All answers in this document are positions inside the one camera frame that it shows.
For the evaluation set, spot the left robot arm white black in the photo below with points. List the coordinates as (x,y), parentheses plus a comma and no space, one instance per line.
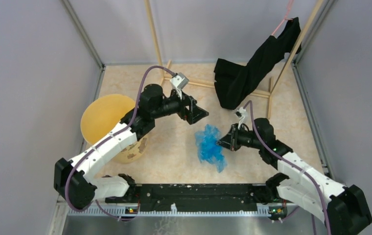
(75,179)

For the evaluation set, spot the white slotted cable duct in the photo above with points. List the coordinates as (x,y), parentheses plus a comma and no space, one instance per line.
(123,211)

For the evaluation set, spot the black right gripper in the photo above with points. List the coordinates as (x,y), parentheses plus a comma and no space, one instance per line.
(230,140)

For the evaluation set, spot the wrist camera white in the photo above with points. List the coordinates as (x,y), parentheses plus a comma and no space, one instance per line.
(241,113)
(178,82)

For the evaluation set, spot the yellow paper trash bin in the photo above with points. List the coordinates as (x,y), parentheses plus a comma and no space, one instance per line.
(102,116)

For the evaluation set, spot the blue plastic trash bag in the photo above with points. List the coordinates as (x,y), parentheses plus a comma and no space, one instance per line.
(207,148)

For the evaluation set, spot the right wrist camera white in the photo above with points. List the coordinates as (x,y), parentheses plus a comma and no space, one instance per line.
(241,113)

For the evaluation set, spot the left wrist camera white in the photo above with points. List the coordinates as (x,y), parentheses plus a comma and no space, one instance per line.
(178,82)

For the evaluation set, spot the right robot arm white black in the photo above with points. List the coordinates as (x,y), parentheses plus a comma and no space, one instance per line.
(343,210)

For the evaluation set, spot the pink hanger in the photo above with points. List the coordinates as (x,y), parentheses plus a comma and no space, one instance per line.
(286,16)

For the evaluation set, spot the wooden drying rack frame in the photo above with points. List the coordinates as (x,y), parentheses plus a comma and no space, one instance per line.
(207,84)

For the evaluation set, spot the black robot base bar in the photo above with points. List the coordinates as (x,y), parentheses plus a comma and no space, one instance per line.
(202,198)

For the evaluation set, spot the black cloth garment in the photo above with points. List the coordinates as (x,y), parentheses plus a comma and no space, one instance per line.
(234,82)

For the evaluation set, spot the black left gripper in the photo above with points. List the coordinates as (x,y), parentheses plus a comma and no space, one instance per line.
(193,113)

